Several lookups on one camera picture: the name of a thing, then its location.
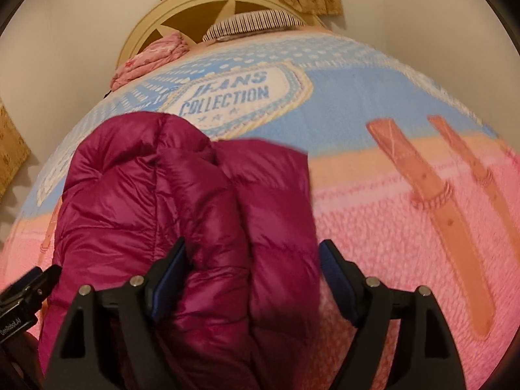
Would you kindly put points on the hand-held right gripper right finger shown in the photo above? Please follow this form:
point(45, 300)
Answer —
point(337, 284)

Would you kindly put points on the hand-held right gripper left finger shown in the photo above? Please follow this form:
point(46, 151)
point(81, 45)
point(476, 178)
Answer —
point(168, 284)

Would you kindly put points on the magenta puffer jacket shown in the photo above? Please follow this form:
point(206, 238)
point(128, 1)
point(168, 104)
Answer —
point(162, 195)

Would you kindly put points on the bed with blue-pink blanket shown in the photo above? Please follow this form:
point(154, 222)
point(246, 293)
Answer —
point(386, 231)

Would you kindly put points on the pink folded quilt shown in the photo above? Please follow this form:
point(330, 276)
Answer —
point(154, 59)

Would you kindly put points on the grey striped pillow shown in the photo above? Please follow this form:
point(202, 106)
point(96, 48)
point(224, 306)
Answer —
point(252, 24)

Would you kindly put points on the cream wooden headboard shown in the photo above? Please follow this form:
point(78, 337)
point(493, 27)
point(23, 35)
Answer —
point(191, 12)

